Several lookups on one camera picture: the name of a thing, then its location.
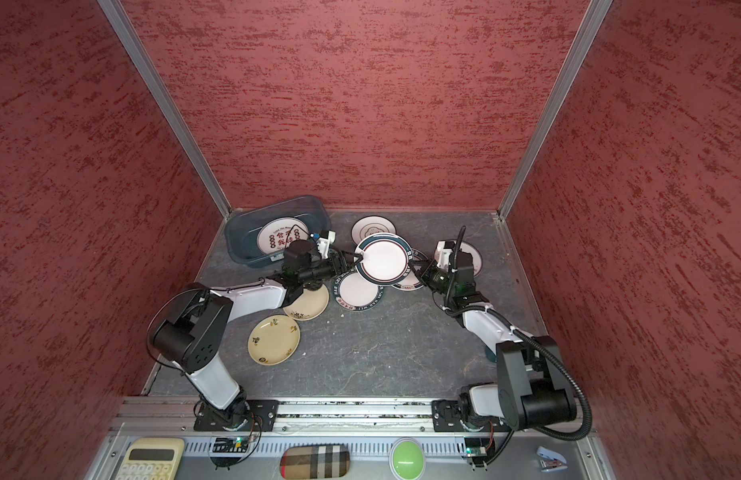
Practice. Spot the cream plate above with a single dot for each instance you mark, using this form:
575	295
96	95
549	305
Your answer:
274	340
309	305

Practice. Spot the cream plate upper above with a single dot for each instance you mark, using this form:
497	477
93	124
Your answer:
309	305

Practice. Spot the white plate flower outline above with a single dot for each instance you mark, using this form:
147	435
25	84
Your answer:
370	225

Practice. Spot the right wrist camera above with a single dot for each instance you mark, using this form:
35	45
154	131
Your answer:
443	254

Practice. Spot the blue translucent plastic bin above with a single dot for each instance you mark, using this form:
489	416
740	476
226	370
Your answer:
243	228

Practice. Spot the green rim plate steam logo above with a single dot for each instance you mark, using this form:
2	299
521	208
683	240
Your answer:
384	258

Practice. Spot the left aluminium corner post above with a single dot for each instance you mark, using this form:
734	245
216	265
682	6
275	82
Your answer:
120	22

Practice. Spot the plaid pouch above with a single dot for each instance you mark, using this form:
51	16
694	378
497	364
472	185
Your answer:
315	462

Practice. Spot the white plate orange sunburst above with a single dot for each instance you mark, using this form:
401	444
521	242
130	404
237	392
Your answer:
476	257

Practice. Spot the aluminium corner post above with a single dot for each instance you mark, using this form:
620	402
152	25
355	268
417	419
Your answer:
592	22
120	22

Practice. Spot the white blue stapler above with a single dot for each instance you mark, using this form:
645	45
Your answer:
551	461

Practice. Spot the white plate green HAO SHI rim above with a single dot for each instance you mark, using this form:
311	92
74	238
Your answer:
355	293

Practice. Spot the green round button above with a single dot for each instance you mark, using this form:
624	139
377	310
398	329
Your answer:
407	459

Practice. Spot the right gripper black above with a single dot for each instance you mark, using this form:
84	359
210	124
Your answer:
429	264

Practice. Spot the large white plate red characters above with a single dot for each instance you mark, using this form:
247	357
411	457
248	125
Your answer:
278	234

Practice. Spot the circuit board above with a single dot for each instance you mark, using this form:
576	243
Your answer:
229	446
478	447

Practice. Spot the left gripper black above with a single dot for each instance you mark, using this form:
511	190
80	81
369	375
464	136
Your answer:
341	260

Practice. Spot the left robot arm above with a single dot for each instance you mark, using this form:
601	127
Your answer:
188	329

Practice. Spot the left circuit board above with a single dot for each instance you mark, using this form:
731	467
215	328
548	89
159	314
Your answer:
229	446

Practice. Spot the right circuit board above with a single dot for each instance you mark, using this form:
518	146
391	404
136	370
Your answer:
478	447

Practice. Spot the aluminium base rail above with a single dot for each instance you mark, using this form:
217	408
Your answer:
367	426

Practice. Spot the cream calculator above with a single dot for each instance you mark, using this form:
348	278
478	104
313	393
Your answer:
151	459

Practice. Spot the cream plate lower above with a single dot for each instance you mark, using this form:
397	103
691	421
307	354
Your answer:
274	340

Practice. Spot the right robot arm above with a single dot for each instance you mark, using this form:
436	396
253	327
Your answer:
530	390

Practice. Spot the right aluminium corner post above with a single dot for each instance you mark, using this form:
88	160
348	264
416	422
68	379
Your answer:
592	22

